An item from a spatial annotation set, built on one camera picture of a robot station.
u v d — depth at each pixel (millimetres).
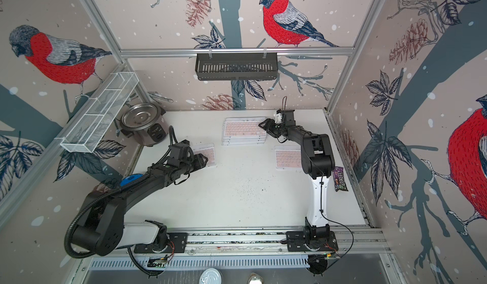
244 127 1089
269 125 949
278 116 1005
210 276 624
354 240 762
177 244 731
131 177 815
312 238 652
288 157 981
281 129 868
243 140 1039
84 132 714
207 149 1029
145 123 931
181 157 711
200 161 807
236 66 1068
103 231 412
